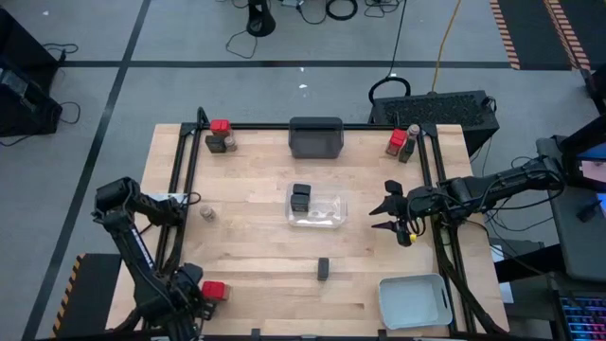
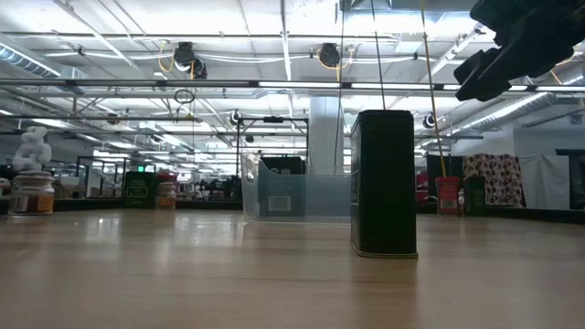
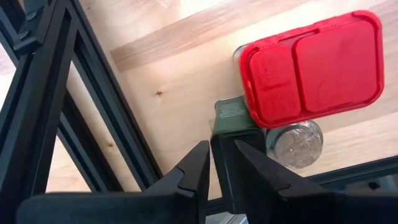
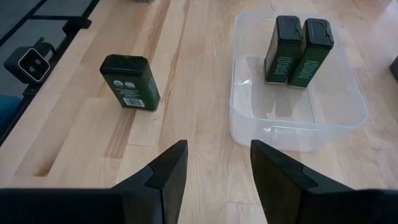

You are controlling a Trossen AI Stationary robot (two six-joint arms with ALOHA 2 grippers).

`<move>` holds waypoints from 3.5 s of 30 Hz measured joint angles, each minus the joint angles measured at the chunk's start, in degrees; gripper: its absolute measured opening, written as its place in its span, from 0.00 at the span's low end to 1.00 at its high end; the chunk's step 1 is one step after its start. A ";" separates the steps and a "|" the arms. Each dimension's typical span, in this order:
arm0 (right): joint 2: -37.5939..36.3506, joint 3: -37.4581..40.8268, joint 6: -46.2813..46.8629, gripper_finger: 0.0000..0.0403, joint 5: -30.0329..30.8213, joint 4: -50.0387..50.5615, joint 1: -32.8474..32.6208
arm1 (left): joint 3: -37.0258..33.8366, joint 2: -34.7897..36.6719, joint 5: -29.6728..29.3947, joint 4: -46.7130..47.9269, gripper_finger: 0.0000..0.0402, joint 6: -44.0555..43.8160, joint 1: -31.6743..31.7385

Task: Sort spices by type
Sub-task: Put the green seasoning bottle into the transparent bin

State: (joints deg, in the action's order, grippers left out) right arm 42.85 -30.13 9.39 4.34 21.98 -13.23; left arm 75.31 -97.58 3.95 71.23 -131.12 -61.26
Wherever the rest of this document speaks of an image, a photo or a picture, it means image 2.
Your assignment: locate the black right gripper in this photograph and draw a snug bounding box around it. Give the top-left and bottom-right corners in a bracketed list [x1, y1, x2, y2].
[454, 0, 577, 103]

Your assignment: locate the black fabric curtain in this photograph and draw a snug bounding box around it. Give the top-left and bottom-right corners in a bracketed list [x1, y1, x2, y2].
[425, 154, 465, 205]

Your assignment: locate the patterned fabric curtain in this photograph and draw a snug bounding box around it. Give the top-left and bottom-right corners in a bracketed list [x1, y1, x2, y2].
[462, 153, 527, 209]

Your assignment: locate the white fabric sheet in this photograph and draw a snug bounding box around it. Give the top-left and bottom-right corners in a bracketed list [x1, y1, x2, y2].
[518, 153, 572, 211]

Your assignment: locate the white building column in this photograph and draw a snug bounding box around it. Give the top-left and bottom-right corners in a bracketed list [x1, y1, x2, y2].
[308, 95, 345, 177]

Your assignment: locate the clear plastic bin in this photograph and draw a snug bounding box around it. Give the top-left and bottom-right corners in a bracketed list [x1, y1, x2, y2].
[240, 153, 353, 224]

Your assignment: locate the silver ventilation duct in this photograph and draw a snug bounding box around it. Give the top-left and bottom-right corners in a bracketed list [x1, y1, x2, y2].
[450, 90, 563, 136]
[0, 43, 60, 79]

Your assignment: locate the yellow hanging cable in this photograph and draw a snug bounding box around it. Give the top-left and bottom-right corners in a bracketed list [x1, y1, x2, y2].
[419, 0, 449, 179]

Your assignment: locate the black hanging cable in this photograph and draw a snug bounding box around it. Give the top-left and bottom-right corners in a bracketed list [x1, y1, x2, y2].
[368, 0, 388, 111]
[332, 0, 347, 175]

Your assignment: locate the black background rig frame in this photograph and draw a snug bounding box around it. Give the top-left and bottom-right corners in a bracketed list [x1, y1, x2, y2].
[235, 116, 311, 177]

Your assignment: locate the ceiling light rail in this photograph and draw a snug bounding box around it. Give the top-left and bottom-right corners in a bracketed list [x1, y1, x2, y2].
[0, 78, 585, 92]

